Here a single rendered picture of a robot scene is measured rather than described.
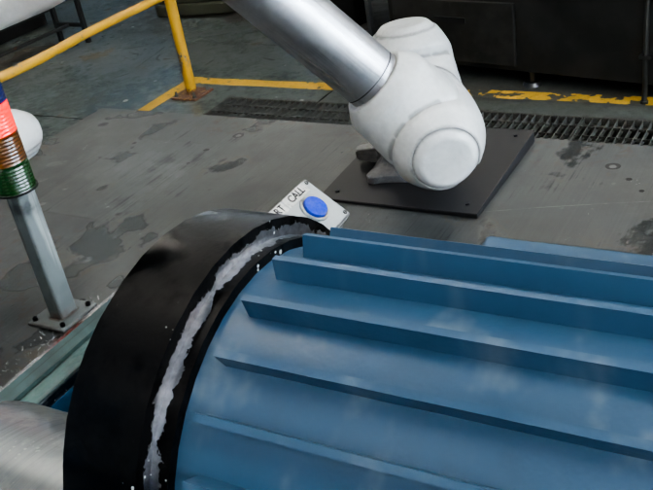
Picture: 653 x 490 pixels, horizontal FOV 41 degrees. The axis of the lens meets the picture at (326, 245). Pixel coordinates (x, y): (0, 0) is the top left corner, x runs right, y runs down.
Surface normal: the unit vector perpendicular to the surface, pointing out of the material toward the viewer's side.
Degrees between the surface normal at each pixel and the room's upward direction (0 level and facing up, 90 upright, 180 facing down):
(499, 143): 3
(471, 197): 3
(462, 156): 97
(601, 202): 0
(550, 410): 22
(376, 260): 75
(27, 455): 10
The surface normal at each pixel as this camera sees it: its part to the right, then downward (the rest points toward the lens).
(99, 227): -0.15, -0.86
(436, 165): 0.17, 0.57
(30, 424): 0.05, -0.99
